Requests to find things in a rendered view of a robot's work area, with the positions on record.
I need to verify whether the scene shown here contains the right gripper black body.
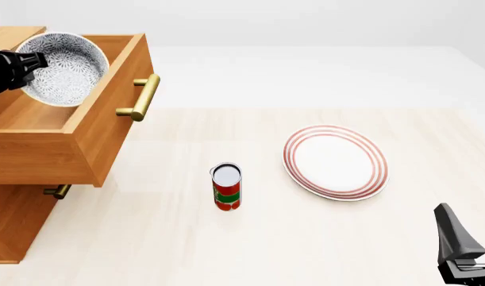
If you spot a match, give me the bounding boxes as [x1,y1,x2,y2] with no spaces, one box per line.
[437,254,485,286]

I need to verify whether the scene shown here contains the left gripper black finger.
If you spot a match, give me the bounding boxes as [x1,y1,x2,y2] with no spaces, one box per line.
[17,51,49,70]
[7,69,36,91]

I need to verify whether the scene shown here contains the red and green tin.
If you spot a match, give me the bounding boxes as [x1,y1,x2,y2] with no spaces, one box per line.
[209,161,244,212]

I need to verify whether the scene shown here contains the long brass drawer handle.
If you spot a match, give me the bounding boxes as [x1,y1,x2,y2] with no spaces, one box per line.
[115,73,162,122]

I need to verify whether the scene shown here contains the open wooden drawer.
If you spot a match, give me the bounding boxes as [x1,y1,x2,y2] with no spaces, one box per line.
[0,33,156,188]

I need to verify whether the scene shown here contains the patterned black and white bowl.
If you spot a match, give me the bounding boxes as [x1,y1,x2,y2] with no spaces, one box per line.
[14,31,110,108]

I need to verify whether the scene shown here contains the white plate with red rings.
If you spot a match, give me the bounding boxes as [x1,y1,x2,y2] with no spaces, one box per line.
[281,124,391,203]

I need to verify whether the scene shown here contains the wooden cabinet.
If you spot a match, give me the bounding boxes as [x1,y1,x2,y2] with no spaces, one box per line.
[0,25,73,265]

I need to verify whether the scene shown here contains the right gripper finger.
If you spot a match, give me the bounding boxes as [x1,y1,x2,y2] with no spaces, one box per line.
[433,203,485,264]

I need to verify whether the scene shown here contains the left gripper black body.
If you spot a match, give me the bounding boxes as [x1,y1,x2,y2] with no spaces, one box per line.
[0,48,22,97]

